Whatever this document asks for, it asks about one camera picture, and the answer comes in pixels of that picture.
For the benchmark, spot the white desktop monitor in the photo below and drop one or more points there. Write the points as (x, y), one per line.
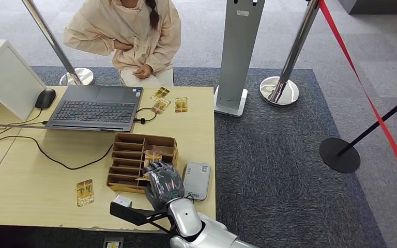
(10, 78)

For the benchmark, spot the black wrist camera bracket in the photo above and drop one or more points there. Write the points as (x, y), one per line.
(133, 214)

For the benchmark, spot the chrome stanchion post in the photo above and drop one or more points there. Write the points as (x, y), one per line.
(299, 37)
(48, 34)

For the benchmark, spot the person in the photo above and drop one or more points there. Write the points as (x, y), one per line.
(137, 34)

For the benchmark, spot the person's left hand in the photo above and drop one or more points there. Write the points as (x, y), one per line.
(142, 72)

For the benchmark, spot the person's right hand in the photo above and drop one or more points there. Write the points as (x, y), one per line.
(123, 45)

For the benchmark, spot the red barrier belt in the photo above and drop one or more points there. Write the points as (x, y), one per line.
(332, 22)

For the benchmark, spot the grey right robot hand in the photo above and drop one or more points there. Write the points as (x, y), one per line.
(166, 186)

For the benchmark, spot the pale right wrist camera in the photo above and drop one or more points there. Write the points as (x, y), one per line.
(122, 201)

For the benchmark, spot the dark grey counter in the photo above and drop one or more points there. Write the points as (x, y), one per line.
(380, 7)

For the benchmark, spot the pale grey card reader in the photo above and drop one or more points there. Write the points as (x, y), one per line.
(198, 181)

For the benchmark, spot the black stanchion post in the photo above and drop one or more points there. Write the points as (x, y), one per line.
(339, 155)

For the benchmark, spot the dark grey rug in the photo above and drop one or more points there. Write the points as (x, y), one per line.
(280, 164)

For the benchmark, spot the black computer mouse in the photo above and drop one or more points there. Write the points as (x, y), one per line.
(45, 98)

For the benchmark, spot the dark grey laptop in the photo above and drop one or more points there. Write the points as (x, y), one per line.
(95, 111)

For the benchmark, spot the person's ID card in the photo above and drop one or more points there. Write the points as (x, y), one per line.
(161, 106)

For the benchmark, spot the gold hotel key card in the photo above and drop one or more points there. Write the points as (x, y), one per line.
(181, 104)
(141, 178)
(153, 157)
(160, 93)
(85, 192)

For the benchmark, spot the floor power socket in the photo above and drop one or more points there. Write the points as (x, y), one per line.
(113, 243)

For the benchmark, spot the wooden card holder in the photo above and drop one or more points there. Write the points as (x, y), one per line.
(123, 189)

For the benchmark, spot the silver kiosk stand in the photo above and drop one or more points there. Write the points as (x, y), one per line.
(238, 51)

